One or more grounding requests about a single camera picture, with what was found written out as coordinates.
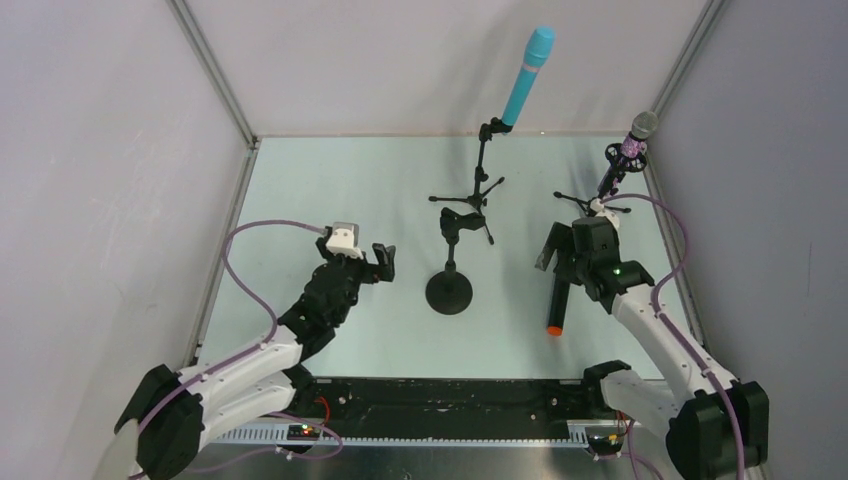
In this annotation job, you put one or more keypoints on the blue microphone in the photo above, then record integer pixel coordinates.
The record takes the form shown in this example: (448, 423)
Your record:
(536, 53)

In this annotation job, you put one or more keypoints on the right electronics board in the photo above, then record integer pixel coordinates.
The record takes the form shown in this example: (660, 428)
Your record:
(606, 446)

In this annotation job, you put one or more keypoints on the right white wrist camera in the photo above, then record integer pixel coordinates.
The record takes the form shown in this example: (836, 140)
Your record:
(598, 209)

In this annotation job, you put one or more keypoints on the purple glitter microphone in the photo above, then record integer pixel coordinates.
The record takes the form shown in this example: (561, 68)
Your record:
(643, 126)

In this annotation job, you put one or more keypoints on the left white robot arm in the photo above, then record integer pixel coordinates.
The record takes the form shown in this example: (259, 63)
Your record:
(179, 412)

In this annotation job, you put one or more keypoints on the round base microphone stand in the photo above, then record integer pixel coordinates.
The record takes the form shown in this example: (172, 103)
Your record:
(449, 292)

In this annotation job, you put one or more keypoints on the left electronics board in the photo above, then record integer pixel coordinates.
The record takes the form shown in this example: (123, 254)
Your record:
(303, 432)

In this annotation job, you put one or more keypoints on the small tripod clip stand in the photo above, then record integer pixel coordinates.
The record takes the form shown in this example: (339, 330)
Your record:
(477, 200)

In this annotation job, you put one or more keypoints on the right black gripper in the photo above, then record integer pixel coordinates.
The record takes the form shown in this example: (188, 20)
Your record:
(568, 251)

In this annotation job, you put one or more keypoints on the electronics board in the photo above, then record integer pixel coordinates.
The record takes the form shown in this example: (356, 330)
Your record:
(303, 432)
(606, 446)

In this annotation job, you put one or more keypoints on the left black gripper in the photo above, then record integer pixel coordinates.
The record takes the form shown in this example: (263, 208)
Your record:
(365, 266)

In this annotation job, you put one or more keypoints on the tripod shock mount stand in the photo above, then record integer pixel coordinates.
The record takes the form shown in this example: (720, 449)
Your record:
(623, 158)

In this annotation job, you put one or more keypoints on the black microphone orange end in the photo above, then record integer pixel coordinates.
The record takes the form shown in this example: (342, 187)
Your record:
(558, 307)

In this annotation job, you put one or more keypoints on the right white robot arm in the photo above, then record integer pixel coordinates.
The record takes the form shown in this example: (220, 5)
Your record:
(712, 424)

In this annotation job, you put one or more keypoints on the grey slotted cable duct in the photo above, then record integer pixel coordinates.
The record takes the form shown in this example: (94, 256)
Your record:
(274, 434)

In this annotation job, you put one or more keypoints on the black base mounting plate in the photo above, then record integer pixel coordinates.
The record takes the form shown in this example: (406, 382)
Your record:
(449, 409)

